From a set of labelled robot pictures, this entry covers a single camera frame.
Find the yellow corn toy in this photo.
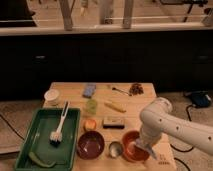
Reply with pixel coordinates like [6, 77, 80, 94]
[104, 102, 126, 113]

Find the small metal cup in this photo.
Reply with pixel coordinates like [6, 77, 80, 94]
[109, 141, 123, 158]

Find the black floor cable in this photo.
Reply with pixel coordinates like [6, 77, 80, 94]
[169, 104, 201, 171]

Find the green translucent cup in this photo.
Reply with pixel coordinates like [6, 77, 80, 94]
[85, 99, 97, 114]

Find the orange fruit toy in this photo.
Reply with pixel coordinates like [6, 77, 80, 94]
[84, 119, 97, 131]

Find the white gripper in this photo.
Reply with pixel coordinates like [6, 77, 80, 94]
[135, 138, 157, 159]

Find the orange red bowl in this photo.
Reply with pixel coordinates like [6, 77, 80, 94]
[121, 130, 149, 162]

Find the black rectangular block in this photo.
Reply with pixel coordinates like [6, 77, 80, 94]
[103, 117, 125, 129]

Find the white dish brush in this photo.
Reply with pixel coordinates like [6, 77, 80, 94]
[50, 101, 69, 147]

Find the green plastic tray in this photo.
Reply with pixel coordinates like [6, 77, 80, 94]
[14, 108, 80, 171]

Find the blue black floor device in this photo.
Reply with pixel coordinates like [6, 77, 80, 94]
[184, 91, 212, 108]

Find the white round cup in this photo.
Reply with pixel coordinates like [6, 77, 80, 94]
[44, 89, 60, 105]

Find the brown pine cone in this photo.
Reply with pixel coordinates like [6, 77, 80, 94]
[129, 83, 143, 95]

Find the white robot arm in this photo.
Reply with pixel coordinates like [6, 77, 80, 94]
[135, 97, 213, 158]

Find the dark maroon bowl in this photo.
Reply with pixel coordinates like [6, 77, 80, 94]
[77, 131, 105, 160]

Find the blue sponge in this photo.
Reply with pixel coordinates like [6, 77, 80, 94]
[83, 84, 96, 98]

